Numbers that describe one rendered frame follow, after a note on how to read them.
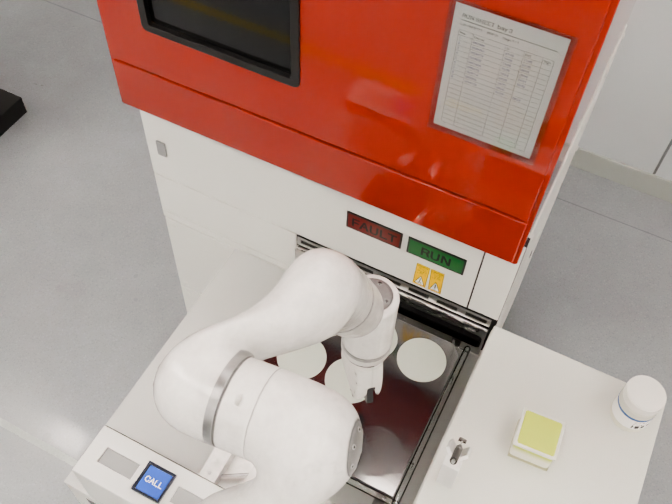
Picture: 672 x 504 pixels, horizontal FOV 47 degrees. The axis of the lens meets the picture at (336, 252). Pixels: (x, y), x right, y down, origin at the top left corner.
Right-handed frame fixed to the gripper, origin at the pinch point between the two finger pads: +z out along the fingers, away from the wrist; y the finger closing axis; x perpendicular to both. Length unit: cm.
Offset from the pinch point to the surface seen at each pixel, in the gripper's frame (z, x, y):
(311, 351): 8.0, -5.9, -13.6
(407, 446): 8.0, 6.8, 10.2
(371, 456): 8.1, -0.2, 10.4
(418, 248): -12.3, 16.3, -19.6
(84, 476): 2, -51, 4
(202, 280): 38, -24, -56
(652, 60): 40, 137, -111
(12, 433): 98, -89, -55
